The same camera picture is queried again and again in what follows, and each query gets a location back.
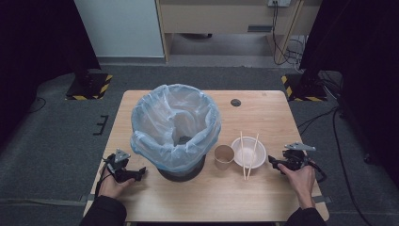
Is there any person's right hand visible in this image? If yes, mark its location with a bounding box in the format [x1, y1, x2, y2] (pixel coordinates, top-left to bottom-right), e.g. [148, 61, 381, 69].
[277, 163, 316, 210]

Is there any right hand-held gripper cable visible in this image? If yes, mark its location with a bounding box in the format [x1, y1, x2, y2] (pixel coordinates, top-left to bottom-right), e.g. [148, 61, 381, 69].
[310, 161, 328, 184]

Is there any thin black floor cable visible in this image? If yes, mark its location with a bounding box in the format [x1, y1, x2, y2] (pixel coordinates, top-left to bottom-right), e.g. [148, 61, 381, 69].
[27, 96, 48, 115]

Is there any light wooden desk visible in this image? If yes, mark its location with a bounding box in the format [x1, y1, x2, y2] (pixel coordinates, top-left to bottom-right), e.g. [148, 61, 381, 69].
[155, 0, 324, 64]

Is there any white disposable bowl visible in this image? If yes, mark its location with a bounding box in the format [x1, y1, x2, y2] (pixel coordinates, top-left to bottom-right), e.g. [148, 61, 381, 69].
[231, 136, 267, 170]

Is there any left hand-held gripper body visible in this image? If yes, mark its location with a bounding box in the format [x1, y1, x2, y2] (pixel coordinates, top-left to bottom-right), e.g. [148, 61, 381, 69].
[104, 148, 137, 184]

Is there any grey wall socket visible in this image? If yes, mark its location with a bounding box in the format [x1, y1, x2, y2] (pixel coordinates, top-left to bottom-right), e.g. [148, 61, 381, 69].
[266, 0, 293, 8]

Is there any brown paper cup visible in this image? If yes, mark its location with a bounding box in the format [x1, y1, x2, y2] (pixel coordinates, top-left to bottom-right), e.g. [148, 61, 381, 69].
[214, 144, 236, 171]

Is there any white panel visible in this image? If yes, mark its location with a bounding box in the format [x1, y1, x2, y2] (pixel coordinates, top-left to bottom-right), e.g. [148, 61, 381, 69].
[73, 0, 166, 58]

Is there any black socket cable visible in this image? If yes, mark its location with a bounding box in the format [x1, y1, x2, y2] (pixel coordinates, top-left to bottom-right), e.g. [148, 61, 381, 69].
[271, 1, 304, 68]

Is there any striped black stand base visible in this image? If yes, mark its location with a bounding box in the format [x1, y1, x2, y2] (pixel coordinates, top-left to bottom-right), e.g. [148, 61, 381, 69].
[279, 73, 329, 103]
[64, 73, 114, 102]

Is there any hand-held gripper cable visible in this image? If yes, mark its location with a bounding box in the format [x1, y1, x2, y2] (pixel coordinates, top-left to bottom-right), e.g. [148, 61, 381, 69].
[94, 155, 110, 197]
[310, 161, 328, 184]

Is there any left hand-held gripper cable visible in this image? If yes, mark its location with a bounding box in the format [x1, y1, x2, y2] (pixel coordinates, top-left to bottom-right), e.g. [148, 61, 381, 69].
[94, 155, 110, 197]

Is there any black curtain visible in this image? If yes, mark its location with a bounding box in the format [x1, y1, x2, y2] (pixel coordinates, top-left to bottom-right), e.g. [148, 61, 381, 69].
[0, 0, 102, 149]
[298, 0, 399, 189]

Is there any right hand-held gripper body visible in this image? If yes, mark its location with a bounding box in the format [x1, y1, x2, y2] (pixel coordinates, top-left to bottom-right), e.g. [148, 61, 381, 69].
[281, 142, 317, 171]

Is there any person's left hand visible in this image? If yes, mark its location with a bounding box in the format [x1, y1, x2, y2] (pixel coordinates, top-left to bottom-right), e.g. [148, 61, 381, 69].
[98, 169, 136, 200]

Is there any wooden chopstick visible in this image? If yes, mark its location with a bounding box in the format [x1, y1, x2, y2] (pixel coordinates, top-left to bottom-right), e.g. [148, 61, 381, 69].
[247, 133, 261, 181]
[239, 130, 247, 181]

